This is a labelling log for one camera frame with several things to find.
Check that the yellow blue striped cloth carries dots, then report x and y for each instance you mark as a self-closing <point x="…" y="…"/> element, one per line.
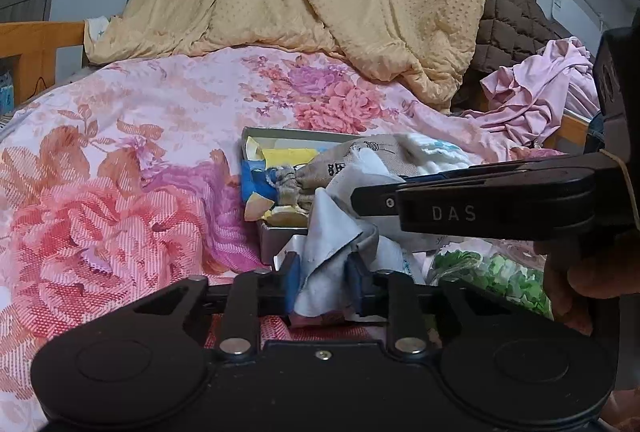
<point x="285" y="157"/>

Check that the white blue mask packet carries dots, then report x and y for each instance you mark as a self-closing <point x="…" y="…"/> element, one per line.
<point x="440" y="152"/>

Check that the pink floral bedsheet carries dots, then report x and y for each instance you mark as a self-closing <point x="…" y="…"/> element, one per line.
<point x="150" y="122"/>

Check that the grey cloth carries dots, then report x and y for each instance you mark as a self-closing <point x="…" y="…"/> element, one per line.
<point x="325" y="242"/>

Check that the grey shallow box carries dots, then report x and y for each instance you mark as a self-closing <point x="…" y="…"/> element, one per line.
<point x="270" y="242"/>

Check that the jar of green paper stars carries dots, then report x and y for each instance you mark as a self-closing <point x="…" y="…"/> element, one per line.
<point x="495" y="272"/>

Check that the person's right hand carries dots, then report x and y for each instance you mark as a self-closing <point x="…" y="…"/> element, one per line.
<point x="570" y="282"/>

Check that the white air conditioner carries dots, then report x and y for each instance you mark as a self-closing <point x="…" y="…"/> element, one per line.
<point x="570" y="5"/>

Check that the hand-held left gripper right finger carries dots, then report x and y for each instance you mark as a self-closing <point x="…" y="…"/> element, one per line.
<point x="357" y="279"/>

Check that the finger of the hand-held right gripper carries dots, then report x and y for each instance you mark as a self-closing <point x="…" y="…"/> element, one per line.
<point x="500" y="207"/>
<point x="525" y="166"/>

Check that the wooden bed rail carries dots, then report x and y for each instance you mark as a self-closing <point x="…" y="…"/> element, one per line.
<point x="35" y="37"/>

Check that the wooden bed frame board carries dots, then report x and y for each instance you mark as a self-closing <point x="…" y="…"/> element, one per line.
<point x="575" y="132"/>

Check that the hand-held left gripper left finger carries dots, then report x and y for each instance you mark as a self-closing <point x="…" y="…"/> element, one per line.
<point x="292" y="272"/>

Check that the pink crumpled cloth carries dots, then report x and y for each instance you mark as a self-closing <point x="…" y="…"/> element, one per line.
<point x="530" y="97"/>

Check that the brown quilted blanket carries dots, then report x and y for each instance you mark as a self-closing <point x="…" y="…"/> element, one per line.
<point x="510" y="22"/>

